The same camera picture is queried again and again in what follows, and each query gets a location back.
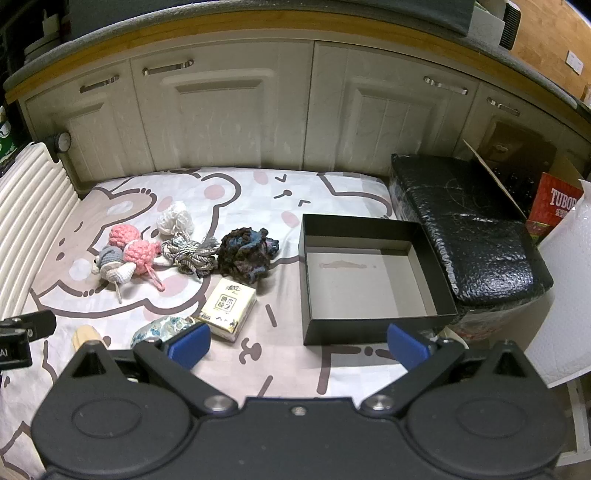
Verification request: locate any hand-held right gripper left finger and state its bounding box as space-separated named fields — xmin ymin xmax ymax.
xmin=65 ymin=322 xmax=236 ymax=418

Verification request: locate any black wrapped parcel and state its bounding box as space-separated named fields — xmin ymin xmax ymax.
xmin=388 ymin=152 xmax=555 ymax=342

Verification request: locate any grey rope knot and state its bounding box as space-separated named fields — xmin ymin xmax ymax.
xmin=161 ymin=232 xmax=221 ymax=278

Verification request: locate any green printed box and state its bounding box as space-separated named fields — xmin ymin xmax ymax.
xmin=0 ymin=104 xmax=25 ymax=172

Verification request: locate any bear printed blanket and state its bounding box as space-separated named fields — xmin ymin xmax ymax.
xmin=0 ymin=166 xmax=467 ymax=480

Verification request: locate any dark crochet scrunchie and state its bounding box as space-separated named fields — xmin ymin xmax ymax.
xmin=217 ymin=226 xmax=280 ymax=284

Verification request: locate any cream cabinet door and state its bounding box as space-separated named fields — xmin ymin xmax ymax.
xmin=302 ymin=41 xmax=481 ymax=178
xmin=23 ymin=62 xmax=155 ymax=185
xmin=455 ymin=82 xmax=585 ymax=185
xmin=130 ymin=39 xmax=315 ymax=171

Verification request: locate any cream tissue pack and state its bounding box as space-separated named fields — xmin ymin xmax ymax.
xmin=194 ymin=277 xmax=258 ymax=343

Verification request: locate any cream yellow cloth item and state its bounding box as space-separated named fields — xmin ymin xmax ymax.
xmin=71 ymin=324 xmax=112 ymax=352

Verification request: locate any grey crochet doll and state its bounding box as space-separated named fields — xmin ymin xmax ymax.
xmin=90 ymin=246 xmax=136 ymax=303

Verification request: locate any white rack frame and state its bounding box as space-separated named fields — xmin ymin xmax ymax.
xmin=556 ymin=369 xmax=591 ymax=467

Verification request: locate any red printed box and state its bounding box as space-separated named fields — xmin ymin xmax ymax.
xmin=526 ymin=172 xmax=585 ymax=243

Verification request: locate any white ribbed suitcase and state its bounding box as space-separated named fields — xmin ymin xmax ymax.
xmin=0 ymin=131 xmax=81 ymax=333

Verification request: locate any blue floral fabric pouch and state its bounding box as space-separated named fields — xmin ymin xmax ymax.
xmin=130 ymin=315 xmax=197 ymax=349

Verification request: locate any white appliance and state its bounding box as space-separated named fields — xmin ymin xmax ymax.
xmin=470 ymin=0 xmax=522 ymax=51

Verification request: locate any brown cardboard box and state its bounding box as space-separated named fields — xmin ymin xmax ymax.
xmin=462 ymin=115 xmax=587 ymax=220

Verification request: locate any grey countertop with wood edge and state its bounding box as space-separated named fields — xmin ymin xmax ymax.
xmin=2 ymin=0 xmax=591 ymax=114

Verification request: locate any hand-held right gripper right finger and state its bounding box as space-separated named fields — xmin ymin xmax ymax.
xmin=361 ymin=323 xmax=532 ymax=416

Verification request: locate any pink crochet doll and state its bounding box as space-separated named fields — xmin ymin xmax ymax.
xmin=108 ymin=224 xmax=167 ymax=291

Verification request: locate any black box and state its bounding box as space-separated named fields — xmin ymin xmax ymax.
xmin=299 ymin=213 xmax=460 ymax=346

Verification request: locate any metal cabinet handle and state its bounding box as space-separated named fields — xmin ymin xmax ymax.
xmin=486 ymin=97 xmax=521 ymax=116
xmin=141 ymin=58 xmax=195 ymax=77
xmin=80 ymin=75 xmax=121 ymax=94
xmin=423 ymin=76 xmax=470 ymax=96

